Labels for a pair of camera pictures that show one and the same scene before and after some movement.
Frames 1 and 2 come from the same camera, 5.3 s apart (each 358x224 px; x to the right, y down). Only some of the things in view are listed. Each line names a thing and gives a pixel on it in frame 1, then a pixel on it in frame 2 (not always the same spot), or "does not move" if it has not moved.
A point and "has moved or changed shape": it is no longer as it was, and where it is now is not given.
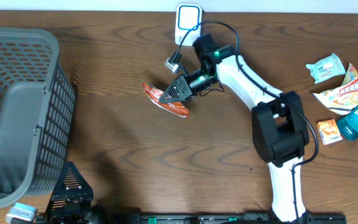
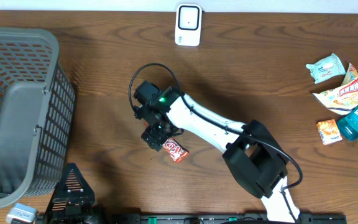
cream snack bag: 355,89 does not move
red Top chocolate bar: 176,107 has moved or changed shape
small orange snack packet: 329,131 does not move
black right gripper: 182,88 → 152,138
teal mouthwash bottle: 355,121 does not move
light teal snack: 325,69 does not move
